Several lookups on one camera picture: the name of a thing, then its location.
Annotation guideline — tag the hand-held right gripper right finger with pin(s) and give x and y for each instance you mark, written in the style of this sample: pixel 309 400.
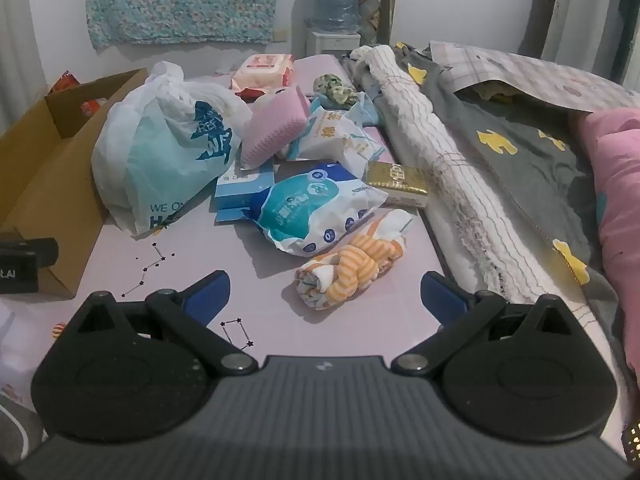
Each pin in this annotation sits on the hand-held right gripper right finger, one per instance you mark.
pixel 441 300

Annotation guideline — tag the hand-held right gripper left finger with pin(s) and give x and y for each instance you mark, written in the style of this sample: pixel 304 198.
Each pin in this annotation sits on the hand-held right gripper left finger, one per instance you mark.
pixel 207 292

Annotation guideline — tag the brown cardboard box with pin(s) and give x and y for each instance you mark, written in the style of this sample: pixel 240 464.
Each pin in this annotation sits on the brown cardboard box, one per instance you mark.
pixel 45 180

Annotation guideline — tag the blue and white bandage box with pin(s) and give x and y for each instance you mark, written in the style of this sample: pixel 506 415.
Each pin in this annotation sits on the blue and white bandage box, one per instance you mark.
pixel 240 185

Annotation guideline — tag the green camouflage cloth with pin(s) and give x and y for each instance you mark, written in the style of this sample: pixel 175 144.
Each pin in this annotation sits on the green camouflage cloth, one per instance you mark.
pixel 332 87

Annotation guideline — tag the pink soft cushion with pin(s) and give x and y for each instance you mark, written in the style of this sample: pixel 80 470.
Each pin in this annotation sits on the pink soft cushion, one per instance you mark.
pixel 275 120

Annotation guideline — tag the orange striped rolled towel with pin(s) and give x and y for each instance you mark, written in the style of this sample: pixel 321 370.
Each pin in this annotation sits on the orange striped rolled towel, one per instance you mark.
pixel 340 270

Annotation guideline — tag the gold box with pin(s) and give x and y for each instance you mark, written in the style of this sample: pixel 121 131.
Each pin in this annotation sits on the gold box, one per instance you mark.
pixel 395 177

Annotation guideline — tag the blue and white wipes pack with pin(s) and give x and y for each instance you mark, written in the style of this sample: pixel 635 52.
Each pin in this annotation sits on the blue and white wipes pack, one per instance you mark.
pixel 310 205

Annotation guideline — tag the white and teal plastic bag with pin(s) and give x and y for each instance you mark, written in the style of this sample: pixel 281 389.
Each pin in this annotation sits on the white and teal plastic bag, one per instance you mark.
pixel 165 160

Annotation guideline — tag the grey blanket with yellow figures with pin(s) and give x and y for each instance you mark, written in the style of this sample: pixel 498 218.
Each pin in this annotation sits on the grey blanket with yellow figures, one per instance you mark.
pixel 525 170

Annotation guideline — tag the red snack packet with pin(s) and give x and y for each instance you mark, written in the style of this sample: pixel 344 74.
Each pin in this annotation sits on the red snack packet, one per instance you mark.
pixel 92 106
pixel 65 81

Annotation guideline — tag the white checked blanket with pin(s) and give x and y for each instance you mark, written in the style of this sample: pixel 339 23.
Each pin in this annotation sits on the white checked blanket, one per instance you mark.
pixel 415 110

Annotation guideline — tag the white tissue pack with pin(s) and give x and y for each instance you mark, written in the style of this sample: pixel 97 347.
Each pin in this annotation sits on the white tissue pack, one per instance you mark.
pixel 335 140

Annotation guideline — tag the light blue towel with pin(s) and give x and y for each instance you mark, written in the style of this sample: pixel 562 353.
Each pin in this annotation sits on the light blue towel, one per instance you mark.
pixel 367 110

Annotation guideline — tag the pink quilt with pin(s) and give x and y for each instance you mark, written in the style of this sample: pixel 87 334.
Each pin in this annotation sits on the pink quilt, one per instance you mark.
pixel 620 185

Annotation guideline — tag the pink wet wipes pack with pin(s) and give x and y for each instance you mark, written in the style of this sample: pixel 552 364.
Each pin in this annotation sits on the pink wet wipes pack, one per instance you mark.
pixel 262 70

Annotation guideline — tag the dark yellow-dotted cloth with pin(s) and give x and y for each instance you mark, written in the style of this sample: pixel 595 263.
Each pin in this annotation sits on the dark yellow-dotted cloth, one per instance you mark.
pixel 632 437

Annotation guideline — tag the plaid blanket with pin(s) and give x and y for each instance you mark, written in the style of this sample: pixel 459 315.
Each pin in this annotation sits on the plaid blanket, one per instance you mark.
pixel 525 72

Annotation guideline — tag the white water dispenser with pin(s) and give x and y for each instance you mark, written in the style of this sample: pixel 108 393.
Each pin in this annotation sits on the white water dispenser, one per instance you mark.
pixel 325 42

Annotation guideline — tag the patterned bag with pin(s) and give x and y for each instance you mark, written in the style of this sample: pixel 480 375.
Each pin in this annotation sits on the patterned bag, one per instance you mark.
pixel 377 5

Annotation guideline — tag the teal floral wall cloth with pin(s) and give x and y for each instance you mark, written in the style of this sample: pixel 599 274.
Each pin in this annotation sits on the teal floral wall cloth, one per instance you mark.
pixel 185 0

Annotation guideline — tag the grey metal bed frame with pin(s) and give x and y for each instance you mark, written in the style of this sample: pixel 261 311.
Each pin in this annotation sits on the grey metal bed frame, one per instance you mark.
pixel 567 0

